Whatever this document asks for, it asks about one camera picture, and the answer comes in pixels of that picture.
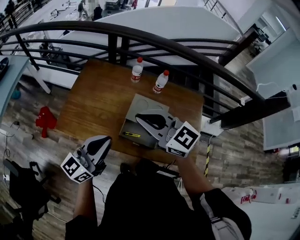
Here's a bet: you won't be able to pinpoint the yellow black striped tape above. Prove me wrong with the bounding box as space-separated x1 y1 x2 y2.
204 143 211 178

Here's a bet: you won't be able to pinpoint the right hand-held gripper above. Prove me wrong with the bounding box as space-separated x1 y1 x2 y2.
135 109 202 158

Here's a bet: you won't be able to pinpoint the person's right forearm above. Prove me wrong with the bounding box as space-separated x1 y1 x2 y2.
175 156 214 200

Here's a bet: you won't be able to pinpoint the clear water bottle red cap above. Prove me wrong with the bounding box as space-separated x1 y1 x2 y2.
152 69 170 94
130 57 144 83

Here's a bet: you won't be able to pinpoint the person's black shirt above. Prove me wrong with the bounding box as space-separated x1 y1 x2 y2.
65 159 253 240

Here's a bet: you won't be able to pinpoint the white hanging cable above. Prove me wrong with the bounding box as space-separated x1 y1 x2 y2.
255 81 289 93

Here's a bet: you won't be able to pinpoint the black office chair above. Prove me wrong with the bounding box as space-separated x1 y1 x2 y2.
3 158 62 240

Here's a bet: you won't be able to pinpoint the person's left forearm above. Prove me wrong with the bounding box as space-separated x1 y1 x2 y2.
73 179 98 227

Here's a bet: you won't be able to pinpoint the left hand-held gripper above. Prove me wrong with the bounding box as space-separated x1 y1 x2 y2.
60 135 113 184

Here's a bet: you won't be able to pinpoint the grey drawer box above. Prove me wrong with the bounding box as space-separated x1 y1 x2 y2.
119 93 171 150

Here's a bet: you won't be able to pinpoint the dark metal railing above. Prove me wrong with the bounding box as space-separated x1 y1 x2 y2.
0 20 291 129

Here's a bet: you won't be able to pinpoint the wooden table with black legs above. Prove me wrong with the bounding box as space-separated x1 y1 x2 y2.
57 58 204 166

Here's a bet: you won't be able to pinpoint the open black case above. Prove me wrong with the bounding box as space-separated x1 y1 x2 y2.
0 57 9 79

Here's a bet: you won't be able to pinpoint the light blue table white legs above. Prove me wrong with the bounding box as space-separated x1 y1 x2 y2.
0 55 52 122

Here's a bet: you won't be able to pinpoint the white bag with red print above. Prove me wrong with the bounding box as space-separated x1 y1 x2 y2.
221 186 258 204

